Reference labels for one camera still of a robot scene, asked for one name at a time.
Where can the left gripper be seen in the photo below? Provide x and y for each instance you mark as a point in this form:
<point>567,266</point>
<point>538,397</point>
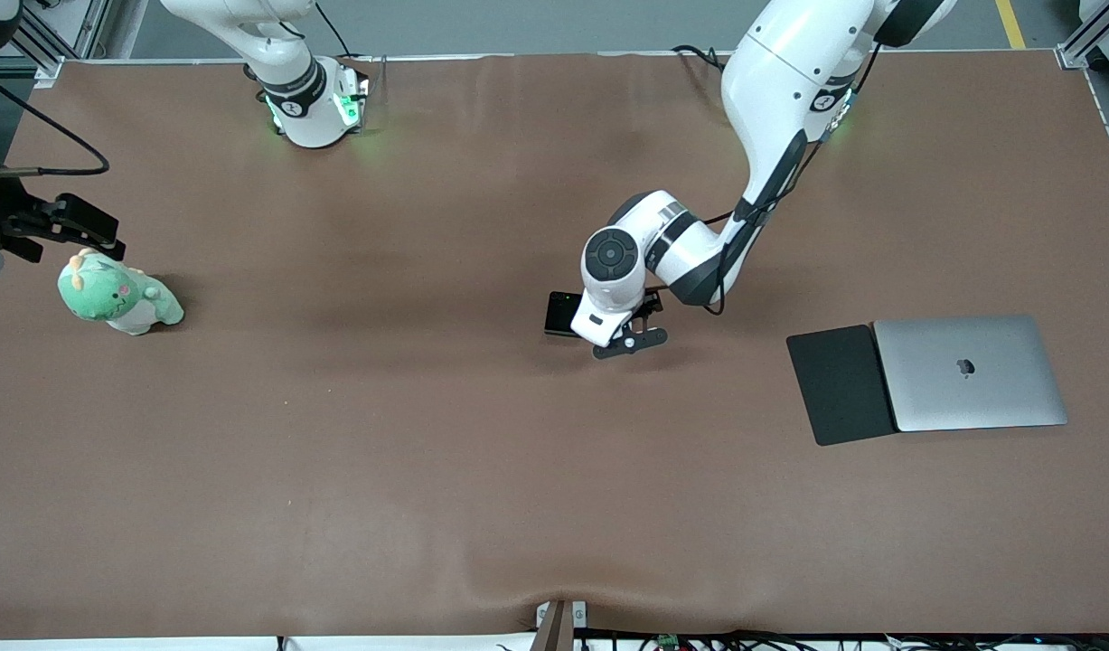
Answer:
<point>561,314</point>

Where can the black smartphone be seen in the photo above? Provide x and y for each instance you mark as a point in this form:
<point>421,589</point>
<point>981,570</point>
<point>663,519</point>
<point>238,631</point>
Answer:
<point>561,314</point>

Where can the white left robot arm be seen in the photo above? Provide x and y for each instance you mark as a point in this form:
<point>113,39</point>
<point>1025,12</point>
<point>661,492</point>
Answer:
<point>771,72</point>

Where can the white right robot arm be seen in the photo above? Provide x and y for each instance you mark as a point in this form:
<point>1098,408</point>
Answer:
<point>292,90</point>

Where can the black mouse pad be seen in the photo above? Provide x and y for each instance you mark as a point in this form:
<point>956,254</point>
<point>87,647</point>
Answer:
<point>839,384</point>

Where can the green dinosaur plush toy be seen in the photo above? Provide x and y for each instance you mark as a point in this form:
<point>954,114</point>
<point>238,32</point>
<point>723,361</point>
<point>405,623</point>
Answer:
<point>111,294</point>

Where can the brown table cover mat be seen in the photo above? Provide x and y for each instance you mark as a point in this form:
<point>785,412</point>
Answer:
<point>427,452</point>

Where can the silver closed laptop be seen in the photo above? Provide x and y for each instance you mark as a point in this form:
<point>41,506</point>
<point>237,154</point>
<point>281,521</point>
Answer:
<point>970,371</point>

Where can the aluminium frame profile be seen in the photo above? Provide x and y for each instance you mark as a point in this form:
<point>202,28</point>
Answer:
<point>1092,36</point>
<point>52,41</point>

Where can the brown camera mount post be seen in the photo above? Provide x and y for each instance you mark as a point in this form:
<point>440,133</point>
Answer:
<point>559,626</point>

